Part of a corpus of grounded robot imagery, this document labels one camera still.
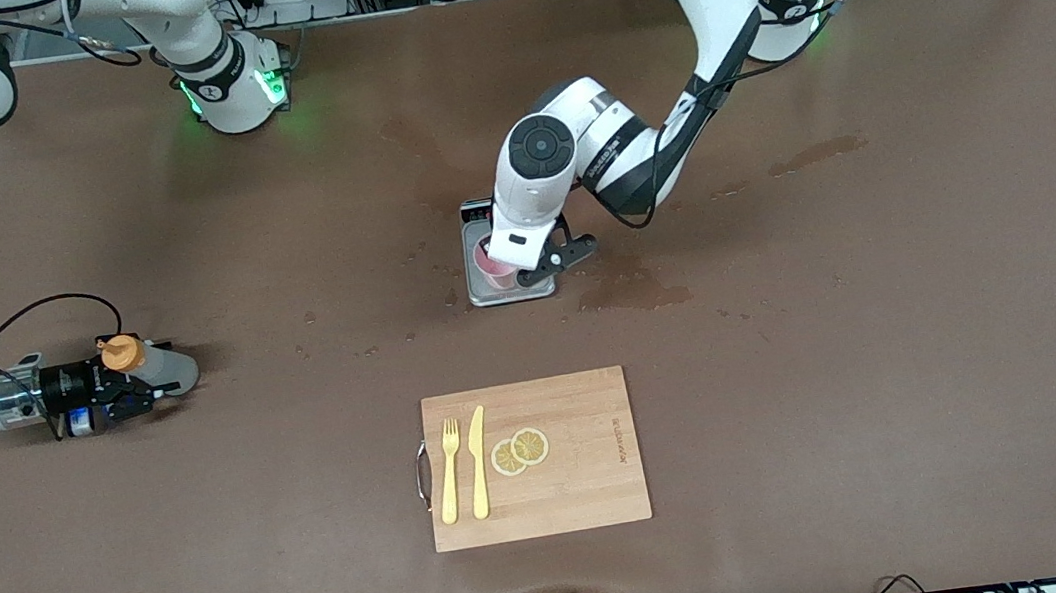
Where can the yellow plastic fork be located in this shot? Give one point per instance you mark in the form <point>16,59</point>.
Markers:
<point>451,487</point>

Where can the wooden cutting board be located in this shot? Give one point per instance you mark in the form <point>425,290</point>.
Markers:
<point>590,470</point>

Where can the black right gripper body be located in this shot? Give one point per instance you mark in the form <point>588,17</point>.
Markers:
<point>70,384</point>

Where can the small digital kitchen scale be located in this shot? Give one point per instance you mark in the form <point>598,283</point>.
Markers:
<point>538,292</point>

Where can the yellow plastic knife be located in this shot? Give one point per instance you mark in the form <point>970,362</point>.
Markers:
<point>480,484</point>

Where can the sauce bottle with orange cap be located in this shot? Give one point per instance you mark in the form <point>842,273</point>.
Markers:
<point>174,365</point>

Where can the long narrow liquid spill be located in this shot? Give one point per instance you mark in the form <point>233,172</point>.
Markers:
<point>818,155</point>

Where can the pink plastic cup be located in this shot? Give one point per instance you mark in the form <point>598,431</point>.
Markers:
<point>495,275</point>

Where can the lemon slice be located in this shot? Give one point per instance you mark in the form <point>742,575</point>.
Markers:
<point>531,445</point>

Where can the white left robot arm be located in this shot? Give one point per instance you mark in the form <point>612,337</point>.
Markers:
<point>540,149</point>

